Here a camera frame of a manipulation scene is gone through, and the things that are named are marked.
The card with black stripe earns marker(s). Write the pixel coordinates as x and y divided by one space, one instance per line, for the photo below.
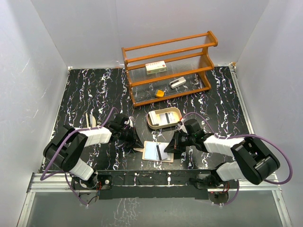
167 118

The stack of cards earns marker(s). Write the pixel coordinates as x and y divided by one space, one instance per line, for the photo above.
154 119

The black front base bar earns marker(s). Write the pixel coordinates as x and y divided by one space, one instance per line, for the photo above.
198 184

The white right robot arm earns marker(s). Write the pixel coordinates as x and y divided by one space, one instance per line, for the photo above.
253 159

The credit card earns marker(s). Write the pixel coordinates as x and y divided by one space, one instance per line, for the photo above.
161 154

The white red paper box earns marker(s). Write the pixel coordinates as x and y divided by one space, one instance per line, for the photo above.
155 67

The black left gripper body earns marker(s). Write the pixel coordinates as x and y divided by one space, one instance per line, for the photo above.
124 136

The white stapler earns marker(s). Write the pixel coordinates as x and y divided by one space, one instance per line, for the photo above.
178 82

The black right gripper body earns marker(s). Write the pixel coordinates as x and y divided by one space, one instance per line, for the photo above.
181 140

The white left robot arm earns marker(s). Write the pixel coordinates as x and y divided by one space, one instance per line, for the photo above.
66 147

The cream leather card holder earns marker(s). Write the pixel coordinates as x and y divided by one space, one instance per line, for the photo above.
154 151

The orange wooden shelf rack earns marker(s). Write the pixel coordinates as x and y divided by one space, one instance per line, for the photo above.
184 57

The aluminium frame rail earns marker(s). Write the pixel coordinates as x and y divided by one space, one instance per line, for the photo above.
52 202

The beige oval tray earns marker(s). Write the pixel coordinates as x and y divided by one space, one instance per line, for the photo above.
176 112

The yellow tape measure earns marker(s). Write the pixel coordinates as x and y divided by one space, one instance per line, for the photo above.
159 93

